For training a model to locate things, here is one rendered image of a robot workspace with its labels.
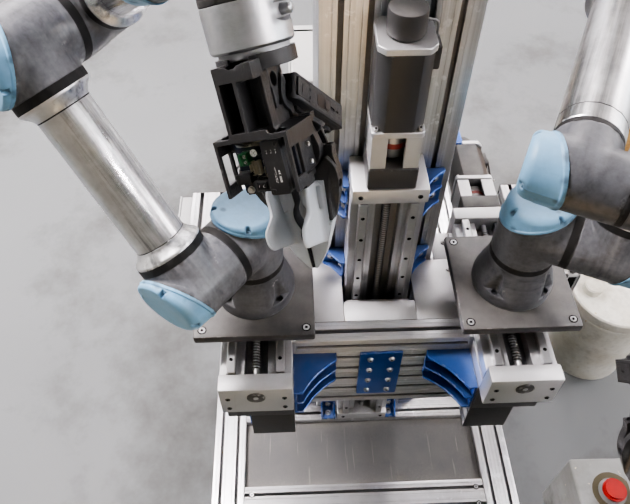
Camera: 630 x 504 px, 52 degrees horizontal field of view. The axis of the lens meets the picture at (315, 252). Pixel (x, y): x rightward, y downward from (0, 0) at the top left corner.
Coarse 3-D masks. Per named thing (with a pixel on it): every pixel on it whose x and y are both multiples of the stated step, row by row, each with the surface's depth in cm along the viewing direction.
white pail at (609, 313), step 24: (576, 288) 207; (600, 288) 205; (624, 288) 208; (600, 312) 202; (624, 312) 202; (552, 336) 228; (576, 336) 213; (600, 336) 206; (624, 336) 202; (576, 360) 221; (600, 360) 216
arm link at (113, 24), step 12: (72, 0) 88; (84, 0) 87; (96, 0) 87; (108, 0) 86; (120, 0) 84; (84, 12) 89; (96, 12) 88; (108, 12) 88; (120, 12) 87; (132, 12) 88; (96, 24) 90; (108, 24) 89; (120, 24) 90; (132, 24) 92; (96, 36) 92; (108, 36) 93; (96, 48) 94
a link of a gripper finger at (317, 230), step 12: (300, 192) 62; (312, 192) 60; (324, 192) 61; (312, 204) 60; (324, 204) 61; (312, 216) 60; (324, 216) 62; (336, 216) 63; (312, 228) 60; (324, 228) 62; (312, 240) 60; (324, 240) 63; (312, 252) 64; (324, 252) 64
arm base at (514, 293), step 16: (480, 256) 124; (480, 272) 123; (496, 272) 119; (512, 272) 116; (528, 272) 115; (544, 272) 117; (480, 288) 123; (496, 288) 122; (512, 288) 119; (528, 288) 118; (544, 288) 122; (496, 304) 122; (512, 304) 120; (528, 304) 120
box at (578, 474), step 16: (576, 464) 115; (592, 464) 115; (608, 464) 115; (560, 480) 119; (576, 480) 113; (592, 480) 113; (544, 496) 128; (560, 496) 120; (576, 496) 112; (592, 496) 111
